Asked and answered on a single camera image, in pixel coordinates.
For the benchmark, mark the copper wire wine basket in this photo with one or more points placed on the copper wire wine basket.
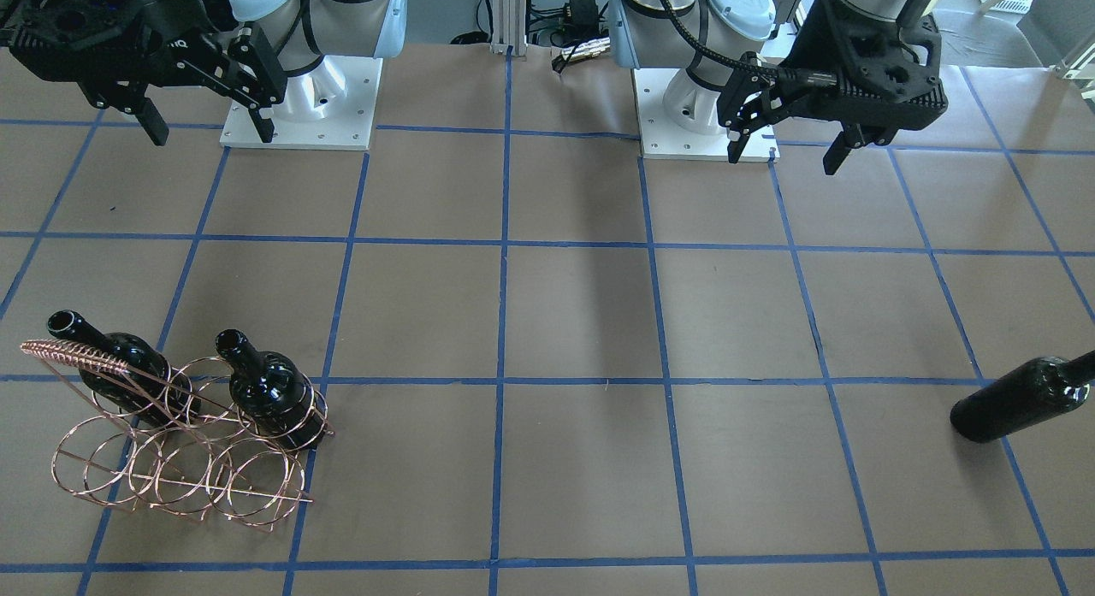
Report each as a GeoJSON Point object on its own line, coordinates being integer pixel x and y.
{"type": "Point", "coordinates": [137, 453]}

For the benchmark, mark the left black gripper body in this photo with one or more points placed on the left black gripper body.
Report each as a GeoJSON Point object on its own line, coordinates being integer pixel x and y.
{"type": "Point", "coordinates": [809, 50]}

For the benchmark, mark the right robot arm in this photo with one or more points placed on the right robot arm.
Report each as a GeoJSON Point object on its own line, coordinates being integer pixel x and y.
{"type": "Point", "coordinates": [300, 74]}

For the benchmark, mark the aluminium frame post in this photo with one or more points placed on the aluminium frame post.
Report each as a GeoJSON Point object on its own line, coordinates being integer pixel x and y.
{"type": "Point", "coordinates": [508, 27]}

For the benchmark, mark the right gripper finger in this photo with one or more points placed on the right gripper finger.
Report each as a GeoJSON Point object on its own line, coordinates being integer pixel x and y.
{"type": "Point", "coordinates": [245, 69]}
{"type": "Point", "coordinates": [150, 119]}

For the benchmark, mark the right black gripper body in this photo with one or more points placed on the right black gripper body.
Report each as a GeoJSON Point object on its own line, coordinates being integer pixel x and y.
{"type": "Point", "coordinates": [168, 33]}

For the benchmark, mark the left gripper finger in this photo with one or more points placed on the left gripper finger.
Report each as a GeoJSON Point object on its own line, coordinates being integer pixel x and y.
{"type": "Point", "coordinates": [748, 100]}
{"type": "Point", "coordinates": [851, 138]}

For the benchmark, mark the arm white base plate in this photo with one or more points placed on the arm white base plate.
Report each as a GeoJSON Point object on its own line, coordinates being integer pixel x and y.
{"type": "Point", "coordinates": [330, 108]}
{"type": "Point", "coordinates": [677, 117]}

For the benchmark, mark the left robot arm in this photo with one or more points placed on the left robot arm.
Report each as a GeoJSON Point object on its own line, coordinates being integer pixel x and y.
{"type": "Point", "coordinates": [706, 37]}

